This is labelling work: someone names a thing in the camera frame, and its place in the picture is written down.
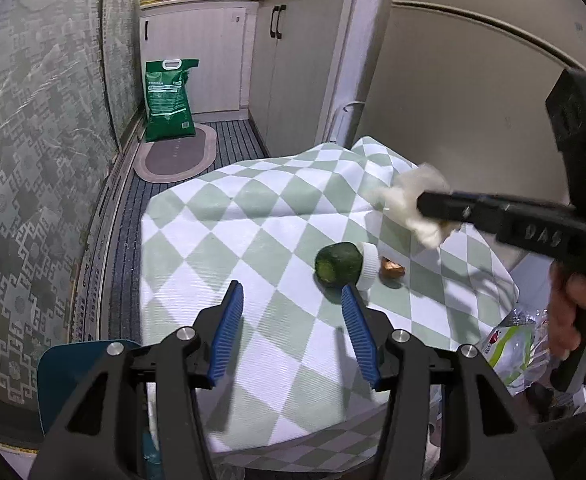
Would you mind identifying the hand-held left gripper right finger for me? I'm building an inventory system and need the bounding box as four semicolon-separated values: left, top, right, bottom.
340;282;556;480

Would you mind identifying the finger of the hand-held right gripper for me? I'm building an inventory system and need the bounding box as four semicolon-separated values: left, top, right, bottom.
417;189;504;234

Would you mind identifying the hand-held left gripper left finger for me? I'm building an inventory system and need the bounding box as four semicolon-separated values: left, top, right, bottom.
30;280;246;480

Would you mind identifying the white tissue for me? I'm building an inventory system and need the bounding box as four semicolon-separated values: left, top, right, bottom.
373;162;461;250

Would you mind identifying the clear plastic bag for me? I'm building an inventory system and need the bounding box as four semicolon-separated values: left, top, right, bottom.
475;305;586;411

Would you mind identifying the person's right hand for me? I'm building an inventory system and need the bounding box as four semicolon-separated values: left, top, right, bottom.
545;261;586;359

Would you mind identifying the white ribbed cap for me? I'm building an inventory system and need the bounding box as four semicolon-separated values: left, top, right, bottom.
355;241;380;293

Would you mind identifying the brown ginger piece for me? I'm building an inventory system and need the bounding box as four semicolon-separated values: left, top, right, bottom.
379;256;406;280

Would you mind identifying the dark green vegetable piece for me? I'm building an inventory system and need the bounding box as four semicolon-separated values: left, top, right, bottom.
314;241;365;288

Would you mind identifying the green white checkered tablecloth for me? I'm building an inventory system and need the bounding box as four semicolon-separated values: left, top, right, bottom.
140;136;521;466

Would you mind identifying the beige refrigerator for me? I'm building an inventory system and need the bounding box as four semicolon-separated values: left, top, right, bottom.
345;0;586;281

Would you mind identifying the dark striped floor mat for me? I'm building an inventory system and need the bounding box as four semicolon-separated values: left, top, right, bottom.
107;119;269;343

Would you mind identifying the teal chair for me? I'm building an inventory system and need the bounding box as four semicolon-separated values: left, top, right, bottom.
37;339;141;431

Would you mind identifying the grey oval floor mat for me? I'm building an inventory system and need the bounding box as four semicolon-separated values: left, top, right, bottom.
133;122;218;184

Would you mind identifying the white kitchen cabinet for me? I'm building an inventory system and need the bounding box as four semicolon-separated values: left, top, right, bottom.
139;0;261;117
249;0;399;158

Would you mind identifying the green rice bag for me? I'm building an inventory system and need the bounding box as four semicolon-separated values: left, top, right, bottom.
144;57;200;142

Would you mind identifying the patterned glass door panel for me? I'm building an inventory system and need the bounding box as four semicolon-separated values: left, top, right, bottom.
100;0;144;146
0;0;124;406

